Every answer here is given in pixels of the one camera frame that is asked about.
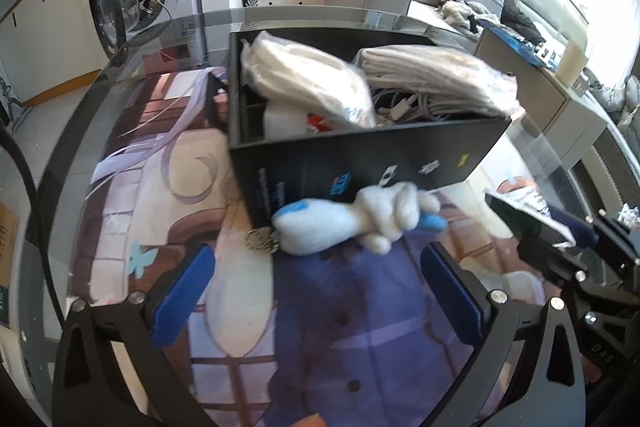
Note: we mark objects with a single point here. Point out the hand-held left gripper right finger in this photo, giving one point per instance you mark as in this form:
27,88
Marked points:
450,302

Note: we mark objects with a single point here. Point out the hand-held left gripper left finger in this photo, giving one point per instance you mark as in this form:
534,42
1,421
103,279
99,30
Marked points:
182,297

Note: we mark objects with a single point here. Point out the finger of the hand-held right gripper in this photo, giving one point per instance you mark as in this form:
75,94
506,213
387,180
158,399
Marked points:
550,262
575,232

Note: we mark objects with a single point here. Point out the dark green foil packet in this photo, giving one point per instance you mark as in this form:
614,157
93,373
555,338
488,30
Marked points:
520,217

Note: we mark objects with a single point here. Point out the white blue plush toy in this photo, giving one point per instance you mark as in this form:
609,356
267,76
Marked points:
320,227

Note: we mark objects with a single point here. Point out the black storage box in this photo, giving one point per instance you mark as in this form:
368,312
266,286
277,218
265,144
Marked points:
325,162

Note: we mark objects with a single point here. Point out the red white packet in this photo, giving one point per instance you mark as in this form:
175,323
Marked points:
286,122

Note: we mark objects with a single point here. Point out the printed desk mat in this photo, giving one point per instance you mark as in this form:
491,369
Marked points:
350,337

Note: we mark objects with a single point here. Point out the beige sideboard cabinet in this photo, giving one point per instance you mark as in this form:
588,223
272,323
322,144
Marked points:
565,117

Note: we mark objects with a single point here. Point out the grey plush cloth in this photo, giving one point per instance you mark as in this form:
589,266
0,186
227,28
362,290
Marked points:
631,102

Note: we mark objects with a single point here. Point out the beige box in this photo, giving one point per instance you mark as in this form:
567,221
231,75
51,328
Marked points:
572,62

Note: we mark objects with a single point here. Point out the cardboard box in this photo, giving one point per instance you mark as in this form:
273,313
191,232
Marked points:
7,237

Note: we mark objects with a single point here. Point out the black jacket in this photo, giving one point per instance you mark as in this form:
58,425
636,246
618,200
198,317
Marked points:
522,22

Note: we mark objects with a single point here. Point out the grey fluffy cloth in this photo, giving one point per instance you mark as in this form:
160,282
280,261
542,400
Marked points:
465,13

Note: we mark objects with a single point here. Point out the white kitchen counter cabinet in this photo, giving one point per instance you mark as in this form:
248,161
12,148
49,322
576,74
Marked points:
45,22

